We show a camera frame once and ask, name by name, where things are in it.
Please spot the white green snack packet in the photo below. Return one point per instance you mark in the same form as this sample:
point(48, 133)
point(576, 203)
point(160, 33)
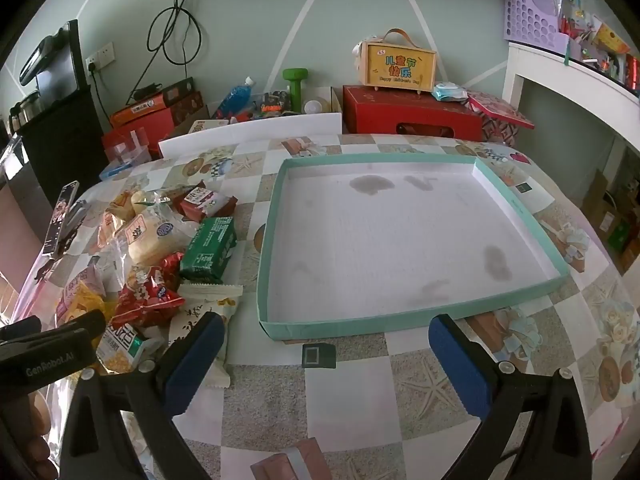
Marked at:
point(122, 347)

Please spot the black cabinet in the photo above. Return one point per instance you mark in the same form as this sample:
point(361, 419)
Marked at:
point(60, 145)

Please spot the yellow wooden carry box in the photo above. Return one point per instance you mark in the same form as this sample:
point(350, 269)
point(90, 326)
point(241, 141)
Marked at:
point(397, 67)

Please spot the white wall socket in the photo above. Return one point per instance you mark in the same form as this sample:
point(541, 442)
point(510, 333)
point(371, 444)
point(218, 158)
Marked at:
point(100, 57)

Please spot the clear plastic box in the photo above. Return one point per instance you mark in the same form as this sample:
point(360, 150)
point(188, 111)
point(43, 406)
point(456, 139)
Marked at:
point(125, 157)

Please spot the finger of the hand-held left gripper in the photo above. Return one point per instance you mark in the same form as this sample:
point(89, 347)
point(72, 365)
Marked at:
point(20, 329)
point(92, 324)

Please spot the round bread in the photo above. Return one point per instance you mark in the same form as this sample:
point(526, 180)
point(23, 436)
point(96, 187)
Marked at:
point(150, 240)

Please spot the pile of small toys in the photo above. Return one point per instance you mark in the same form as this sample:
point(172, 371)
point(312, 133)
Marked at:
point(265, 105)

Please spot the brown patterned box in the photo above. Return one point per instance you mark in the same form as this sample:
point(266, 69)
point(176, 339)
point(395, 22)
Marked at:
point(190, 107)

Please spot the stack of cardboard boxes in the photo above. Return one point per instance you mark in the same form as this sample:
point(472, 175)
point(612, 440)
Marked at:
point(612, 220)

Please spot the person's left hand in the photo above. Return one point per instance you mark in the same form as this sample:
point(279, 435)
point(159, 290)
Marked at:
point(27, 435)

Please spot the teal cardboard tray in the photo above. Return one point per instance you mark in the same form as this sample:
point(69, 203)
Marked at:
point(400, 240)

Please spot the white foam board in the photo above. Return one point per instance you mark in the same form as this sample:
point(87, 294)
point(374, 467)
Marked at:
point(250, 132)

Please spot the red cartoon snack packet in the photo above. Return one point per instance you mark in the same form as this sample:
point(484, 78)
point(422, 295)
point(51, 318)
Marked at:
point(147, 300)

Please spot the orange potato chips bag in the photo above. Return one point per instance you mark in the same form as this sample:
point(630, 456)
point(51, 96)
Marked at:
point(121, 206)

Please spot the white flower print packet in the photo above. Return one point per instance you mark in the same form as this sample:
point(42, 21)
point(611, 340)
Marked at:
point(197, 305)

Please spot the dark square marker tag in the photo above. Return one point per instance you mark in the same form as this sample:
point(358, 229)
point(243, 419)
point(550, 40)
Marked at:
point(320, 355)
point(523, 188)

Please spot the pink purple snack packet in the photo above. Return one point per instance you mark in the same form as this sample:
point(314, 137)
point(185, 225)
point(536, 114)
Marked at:
point(82, 300)

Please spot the white round ball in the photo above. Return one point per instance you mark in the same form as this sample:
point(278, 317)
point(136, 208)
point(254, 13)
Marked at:
point(312, 107)

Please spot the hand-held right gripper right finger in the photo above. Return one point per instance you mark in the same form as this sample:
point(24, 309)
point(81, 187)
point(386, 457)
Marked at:
point(460, 365)

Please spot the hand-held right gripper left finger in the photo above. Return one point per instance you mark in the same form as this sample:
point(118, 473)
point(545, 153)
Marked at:
point(195, 365)

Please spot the smartphone on stand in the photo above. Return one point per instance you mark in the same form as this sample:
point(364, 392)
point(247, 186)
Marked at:
point(60, 215)

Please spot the plain red box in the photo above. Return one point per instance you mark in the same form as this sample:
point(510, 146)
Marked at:
point(135, 140)

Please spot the red packet with white label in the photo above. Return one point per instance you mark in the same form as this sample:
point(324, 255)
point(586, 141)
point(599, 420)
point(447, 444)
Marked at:
point(205, 202)

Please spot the green dumbbell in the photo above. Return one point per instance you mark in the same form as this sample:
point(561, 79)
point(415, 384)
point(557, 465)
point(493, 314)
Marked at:
point(296, 87)

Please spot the wet wipes packet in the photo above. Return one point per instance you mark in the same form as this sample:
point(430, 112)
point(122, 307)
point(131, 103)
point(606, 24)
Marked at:
point(449, 92)

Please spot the purple file holder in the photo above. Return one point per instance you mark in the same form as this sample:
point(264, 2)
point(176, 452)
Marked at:
point(530, 15)

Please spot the pile of colourful stationery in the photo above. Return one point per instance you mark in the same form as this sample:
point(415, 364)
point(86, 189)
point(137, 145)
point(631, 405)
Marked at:
point(600, 35)

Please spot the orange cardboard box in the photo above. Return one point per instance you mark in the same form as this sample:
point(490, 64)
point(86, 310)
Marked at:
point(142, 110)

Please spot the white shelf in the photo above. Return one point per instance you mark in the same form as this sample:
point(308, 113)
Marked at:
point(560, 67)

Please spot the red patterned box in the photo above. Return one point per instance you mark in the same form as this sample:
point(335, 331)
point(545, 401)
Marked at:
point(497, 112)

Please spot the white printed box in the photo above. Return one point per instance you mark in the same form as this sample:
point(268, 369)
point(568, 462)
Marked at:
point(210, 126)

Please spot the black appliance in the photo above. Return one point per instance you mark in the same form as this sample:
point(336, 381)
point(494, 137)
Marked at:
point(55, 65)

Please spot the blue plastic bottle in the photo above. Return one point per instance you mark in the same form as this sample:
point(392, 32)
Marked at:
point(235, 97)

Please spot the dark brown box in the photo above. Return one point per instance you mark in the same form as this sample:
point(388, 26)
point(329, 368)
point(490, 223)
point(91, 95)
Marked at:
point(165, 91)

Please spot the red gift box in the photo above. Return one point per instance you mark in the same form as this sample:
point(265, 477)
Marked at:
point(400, 110)

